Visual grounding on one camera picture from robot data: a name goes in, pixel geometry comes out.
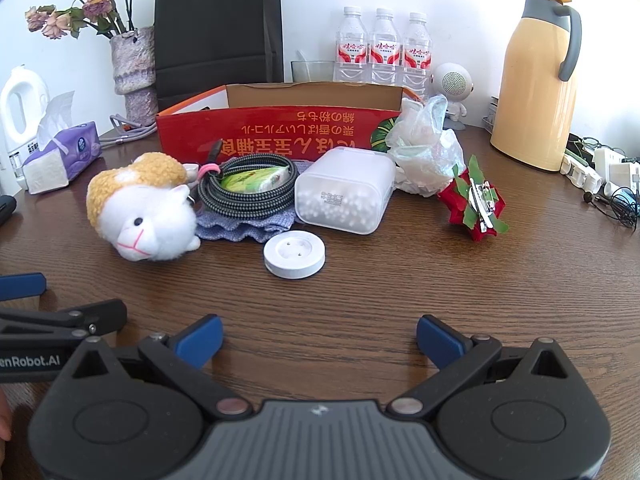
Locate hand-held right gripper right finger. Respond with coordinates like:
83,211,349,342
385,314,571,421

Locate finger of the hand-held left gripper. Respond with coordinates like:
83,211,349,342
0,272,47,302
0,299,127,348

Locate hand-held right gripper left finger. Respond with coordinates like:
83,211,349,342
60,314,253,421

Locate yellow white plush alpaca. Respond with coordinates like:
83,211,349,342
86,152,202,263

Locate blue-grey cloth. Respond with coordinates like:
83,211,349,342
194,159,326,242

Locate white round plastic disc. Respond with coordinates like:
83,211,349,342
263,230,327,279

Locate red flower hair clip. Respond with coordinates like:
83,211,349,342
438,155,510,244

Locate black braided cable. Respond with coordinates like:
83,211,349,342
182,137,301,221

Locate green pocket tissue packet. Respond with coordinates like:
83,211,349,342
220,167,288,194

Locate translucent cotton swab box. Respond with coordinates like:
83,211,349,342
294,149,397,236

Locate clear plastic bag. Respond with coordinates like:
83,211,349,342
386,95,467,198

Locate red cardboard box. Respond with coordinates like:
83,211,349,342
155,82,426,166

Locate person's left hand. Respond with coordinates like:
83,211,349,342
0,391,13,442

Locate purple soft tissue pack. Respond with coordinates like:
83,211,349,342
22,91,103,196

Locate white detergent bottle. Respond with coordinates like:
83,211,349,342
0,65,50,191

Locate white power strip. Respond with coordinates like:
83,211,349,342
560,152,606,191

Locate mottled stone-look vase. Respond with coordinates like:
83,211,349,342
110,26,158,126

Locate white charger plug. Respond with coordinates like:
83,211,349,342
594,147,626,168
602,160,640,186

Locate white round robot speaker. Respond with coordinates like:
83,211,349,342
431,62,473,122

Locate clear water bottle red label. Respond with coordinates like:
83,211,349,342
368,7,403,86
401,11,432,98
334,6,370,83

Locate clear drinking glass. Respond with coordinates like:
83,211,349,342
291,60,336,83

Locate lilac cable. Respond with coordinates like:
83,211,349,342
97,114,160,147

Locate black earphone cable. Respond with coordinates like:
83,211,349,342
582,185,640,236

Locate yellow thermos jug grey handle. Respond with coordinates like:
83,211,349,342
490,0,583,172

